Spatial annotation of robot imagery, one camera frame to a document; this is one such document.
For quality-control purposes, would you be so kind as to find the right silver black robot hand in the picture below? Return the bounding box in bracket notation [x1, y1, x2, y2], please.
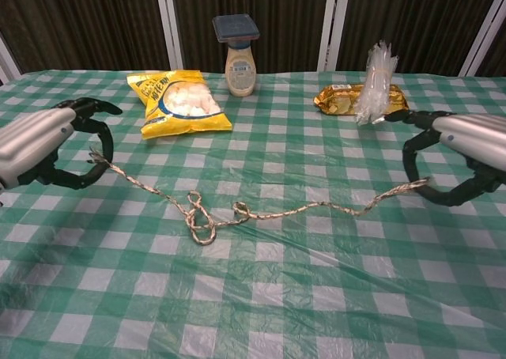
[383, 109, 506, 208]

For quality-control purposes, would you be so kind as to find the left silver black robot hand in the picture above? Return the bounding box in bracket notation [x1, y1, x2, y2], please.
[0, 96, 123, 191]

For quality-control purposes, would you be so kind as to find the beige braided rope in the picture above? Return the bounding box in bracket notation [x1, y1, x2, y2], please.
[87, 146, 431, 246]

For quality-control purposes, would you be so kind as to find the clear plastic straw bundle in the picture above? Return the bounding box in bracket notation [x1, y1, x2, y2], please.
[354, 39, 398, 126]

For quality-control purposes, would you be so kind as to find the gold foil snack pack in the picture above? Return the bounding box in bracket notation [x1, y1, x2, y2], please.
[313, 83, 410, 116]

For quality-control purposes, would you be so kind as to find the yellow snack bag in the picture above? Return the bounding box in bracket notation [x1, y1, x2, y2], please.
[126, 70, 233, 140]

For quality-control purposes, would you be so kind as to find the mayonnaise bottle with blue cap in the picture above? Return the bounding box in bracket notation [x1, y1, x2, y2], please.
[211, 13, 260, 98]

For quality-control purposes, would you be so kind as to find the green white checkered tablecloth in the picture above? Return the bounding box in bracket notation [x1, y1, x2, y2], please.
[0, 69, 506, 359]

